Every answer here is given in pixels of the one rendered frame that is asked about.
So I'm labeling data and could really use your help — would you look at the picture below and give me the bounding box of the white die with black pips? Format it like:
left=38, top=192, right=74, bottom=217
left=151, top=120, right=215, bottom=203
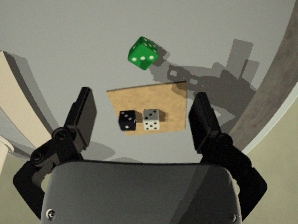
left=143, top=109, right=159, bottom=130

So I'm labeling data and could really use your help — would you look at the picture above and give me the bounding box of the tan mottled mat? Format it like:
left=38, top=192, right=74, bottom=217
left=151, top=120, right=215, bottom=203
left=106, top=81, right=187, bottom=136

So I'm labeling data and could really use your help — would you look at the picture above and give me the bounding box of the green die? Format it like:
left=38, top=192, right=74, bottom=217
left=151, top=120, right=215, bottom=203
left=128, top=36, right=158, bottom=70

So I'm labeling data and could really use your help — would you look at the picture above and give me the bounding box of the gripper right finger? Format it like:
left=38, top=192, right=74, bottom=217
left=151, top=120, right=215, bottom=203
left=188, top=92, right=267, bottom=222

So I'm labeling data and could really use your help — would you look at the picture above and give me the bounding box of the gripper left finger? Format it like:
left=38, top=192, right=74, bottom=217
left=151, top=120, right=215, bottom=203
left=13, top=87, right=97, bottom=220

